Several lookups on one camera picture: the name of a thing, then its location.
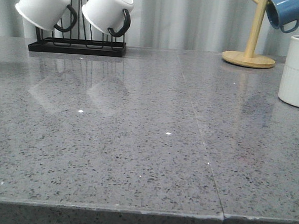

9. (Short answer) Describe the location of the wooden mug tree stand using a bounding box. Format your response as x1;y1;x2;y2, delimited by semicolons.
222;0;275;69

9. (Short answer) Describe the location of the right white hanging mug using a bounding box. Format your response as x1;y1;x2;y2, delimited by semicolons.
82;0;134;38

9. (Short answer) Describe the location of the white hanging mug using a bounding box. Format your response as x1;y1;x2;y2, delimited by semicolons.
82;0;134;38
15;0;78;32

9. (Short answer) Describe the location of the left white hanging mug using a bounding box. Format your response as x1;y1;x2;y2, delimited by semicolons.
15;0;78;32

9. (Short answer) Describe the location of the blue hanging mug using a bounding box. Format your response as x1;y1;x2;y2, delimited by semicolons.
266;0;299;33

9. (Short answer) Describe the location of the black wire mug rack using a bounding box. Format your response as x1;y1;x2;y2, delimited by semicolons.
28;0;126;57

